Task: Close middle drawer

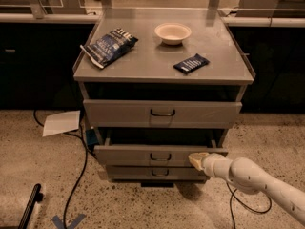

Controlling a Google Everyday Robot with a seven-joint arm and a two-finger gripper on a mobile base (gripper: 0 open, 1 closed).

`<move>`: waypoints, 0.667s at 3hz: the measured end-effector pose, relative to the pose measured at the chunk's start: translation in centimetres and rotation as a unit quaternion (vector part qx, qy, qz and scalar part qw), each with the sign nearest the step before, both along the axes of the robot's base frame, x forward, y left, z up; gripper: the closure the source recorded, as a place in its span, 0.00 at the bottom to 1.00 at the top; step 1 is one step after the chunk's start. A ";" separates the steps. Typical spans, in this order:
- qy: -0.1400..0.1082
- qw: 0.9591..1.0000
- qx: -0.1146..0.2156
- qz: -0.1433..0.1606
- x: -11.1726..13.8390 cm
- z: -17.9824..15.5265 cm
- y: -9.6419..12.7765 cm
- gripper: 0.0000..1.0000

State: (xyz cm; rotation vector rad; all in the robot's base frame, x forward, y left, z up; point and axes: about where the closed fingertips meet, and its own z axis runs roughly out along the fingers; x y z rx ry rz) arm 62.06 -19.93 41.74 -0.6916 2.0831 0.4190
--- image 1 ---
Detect grey drawer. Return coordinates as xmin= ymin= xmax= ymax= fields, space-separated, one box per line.
xmin=106 ymin=166 xmax=207 ymax=181
xmin=84 ymin=99 xmax=242 ymax=129
xmin=94 ymin=140 xmax=228 ymax=167

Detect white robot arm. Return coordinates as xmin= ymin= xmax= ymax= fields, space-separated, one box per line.
xmin=189 ymin=153 xmax=305 ymax=225

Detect grey bottom drawer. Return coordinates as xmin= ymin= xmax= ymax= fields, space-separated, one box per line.
xmin=106 ymin=166 xmax=207 ymax=181

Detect grey drawer cabinet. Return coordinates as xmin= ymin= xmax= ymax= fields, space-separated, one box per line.
xmin=72 ymin=7 xmax=257 ymax=188

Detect grey top drawer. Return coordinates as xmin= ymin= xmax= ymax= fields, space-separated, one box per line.
xmin=84 ymin=99 xmax=242 ymax=129

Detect dark blue snack bar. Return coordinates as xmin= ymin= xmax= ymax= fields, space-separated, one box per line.
xmin=173 ymin=53 xmax=210 ymax=74

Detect blue power box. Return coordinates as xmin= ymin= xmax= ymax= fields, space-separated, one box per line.
xmin=85 ymin=129 xmax=99 ymax=149

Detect white paper bowl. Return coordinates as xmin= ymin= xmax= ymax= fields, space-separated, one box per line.
xmin=154 ymin=23 xmax=192 ymax=45

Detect white paper sheet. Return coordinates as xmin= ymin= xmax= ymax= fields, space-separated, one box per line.
xmin=43 ymin=111 xmax=80 ymax=136

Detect blue chip bag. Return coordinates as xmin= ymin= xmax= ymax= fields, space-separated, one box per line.
xmin=80 ymin=28 xmax=138 ymax=69

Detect black bar on floor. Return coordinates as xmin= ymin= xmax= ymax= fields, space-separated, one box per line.
xmin=18 ymin=183 xmax=44 ymax=229

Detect black floor cable right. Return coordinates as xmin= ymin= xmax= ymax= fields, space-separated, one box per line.
xmin=225 ymin=181 xmax=273 ymax=229

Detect black floor cable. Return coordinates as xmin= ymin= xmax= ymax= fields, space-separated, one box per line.
xmin=33 ymin=109 xmax=103 ymax=229
xmin=225 ymin=181 xmax=273 ymax=229

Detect black floor cable left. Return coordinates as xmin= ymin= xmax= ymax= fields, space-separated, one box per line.
xmin=33 ymin=109 xmax=103 ymax=229

